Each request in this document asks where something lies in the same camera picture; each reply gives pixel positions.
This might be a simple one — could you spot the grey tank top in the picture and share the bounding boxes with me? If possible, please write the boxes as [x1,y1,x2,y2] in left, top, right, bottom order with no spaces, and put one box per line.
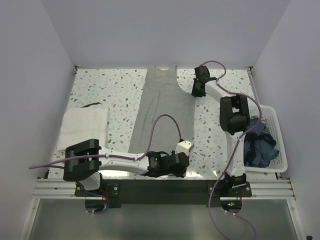
[128,65,196,154]

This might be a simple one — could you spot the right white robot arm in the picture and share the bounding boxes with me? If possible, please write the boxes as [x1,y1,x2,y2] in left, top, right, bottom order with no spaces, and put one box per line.
[191,65,250,197]

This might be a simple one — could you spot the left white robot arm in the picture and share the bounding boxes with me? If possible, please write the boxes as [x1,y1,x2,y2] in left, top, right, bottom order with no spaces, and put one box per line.
[63,138,194,196]

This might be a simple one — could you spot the dark blue tank tops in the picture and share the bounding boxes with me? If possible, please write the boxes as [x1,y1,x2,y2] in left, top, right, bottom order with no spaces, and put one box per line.
[243,118,280,168]

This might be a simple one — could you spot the white folded tank top stack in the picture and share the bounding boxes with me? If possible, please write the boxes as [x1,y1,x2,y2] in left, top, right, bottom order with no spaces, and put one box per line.
[56,106,109,152]

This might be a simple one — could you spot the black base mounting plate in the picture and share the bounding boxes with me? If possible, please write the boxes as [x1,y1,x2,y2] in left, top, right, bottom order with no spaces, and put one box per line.
[75,179,252,208]

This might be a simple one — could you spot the white plastic basket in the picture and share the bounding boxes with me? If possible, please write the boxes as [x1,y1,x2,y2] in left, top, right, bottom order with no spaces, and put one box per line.
[243,105,288,173]

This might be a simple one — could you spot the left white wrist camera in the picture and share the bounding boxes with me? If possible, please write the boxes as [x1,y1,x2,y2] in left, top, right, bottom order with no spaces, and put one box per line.
[175,140,195,155]

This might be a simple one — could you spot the aluminium front rail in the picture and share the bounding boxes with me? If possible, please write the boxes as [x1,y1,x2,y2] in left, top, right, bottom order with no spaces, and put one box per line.
[31,177,83,200]

